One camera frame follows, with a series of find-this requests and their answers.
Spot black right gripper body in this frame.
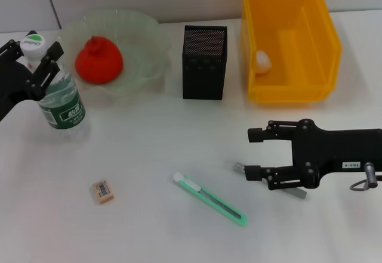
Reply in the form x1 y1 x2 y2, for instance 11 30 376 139
292 119 382 190

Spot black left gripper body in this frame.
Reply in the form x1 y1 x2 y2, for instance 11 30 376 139
0 61 41 122

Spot clear green-label water bottle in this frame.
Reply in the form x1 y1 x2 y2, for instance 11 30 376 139
19 34 90 140

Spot red-orange fruit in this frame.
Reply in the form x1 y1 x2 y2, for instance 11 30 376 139
74 35 124 85

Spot green utility knife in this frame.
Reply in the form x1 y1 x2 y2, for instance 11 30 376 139
172 172 248 227

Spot white paper ball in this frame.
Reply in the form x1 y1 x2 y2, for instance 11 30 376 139
255 50 273 75

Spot grey marker pen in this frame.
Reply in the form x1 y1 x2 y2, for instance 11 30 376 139
233 161 308 200

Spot black mesh pen holder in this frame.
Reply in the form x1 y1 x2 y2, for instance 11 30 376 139
181 24 229 100

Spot pale green glass fruit plate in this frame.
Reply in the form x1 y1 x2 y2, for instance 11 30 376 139
61 6 173 97

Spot beige eraser with barcode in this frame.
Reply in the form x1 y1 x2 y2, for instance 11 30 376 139
89 179 116 206

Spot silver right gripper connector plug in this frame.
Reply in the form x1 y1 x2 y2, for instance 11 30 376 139
363 161 379 190

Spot yellow plastic bin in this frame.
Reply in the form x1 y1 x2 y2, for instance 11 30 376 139
240 0 343 106

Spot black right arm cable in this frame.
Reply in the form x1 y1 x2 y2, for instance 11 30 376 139
349 180 382 191

